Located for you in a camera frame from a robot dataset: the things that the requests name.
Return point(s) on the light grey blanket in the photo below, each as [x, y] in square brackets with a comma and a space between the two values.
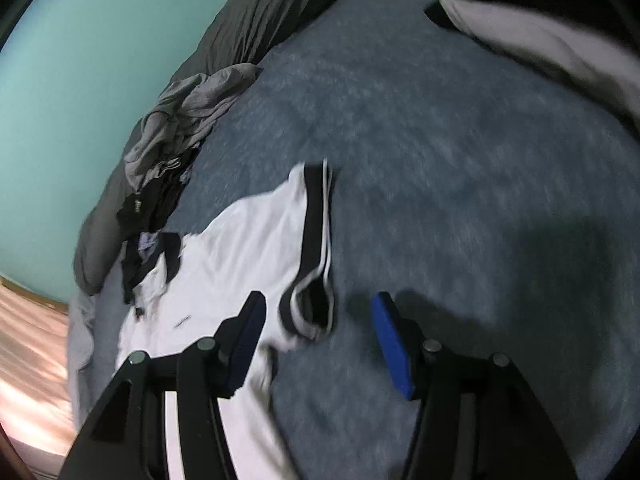
[85, 350]

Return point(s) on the dark grey rolled duvet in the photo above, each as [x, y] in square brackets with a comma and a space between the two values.
[260, 20]

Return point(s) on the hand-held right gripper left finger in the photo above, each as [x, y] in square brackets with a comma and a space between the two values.
[247, 345]

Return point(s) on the lavender garment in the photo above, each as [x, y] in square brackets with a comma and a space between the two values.
[148, 243]

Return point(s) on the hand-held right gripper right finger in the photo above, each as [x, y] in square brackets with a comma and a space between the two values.
[395, 350]

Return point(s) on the grey hoodie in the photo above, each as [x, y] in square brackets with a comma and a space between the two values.
[190, 105]

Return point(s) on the blue-grey patterned bed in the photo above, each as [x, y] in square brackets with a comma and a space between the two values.
[450, 185]

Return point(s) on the white polo shirt black trim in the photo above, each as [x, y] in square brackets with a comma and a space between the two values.
[250, 250]

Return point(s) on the wooden window frame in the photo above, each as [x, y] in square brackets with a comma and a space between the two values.
[30, 292]

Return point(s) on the grey folded garment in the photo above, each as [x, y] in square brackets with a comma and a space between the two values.
[550, 45]

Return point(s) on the pink curtain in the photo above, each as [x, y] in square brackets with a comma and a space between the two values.
[30, 385]

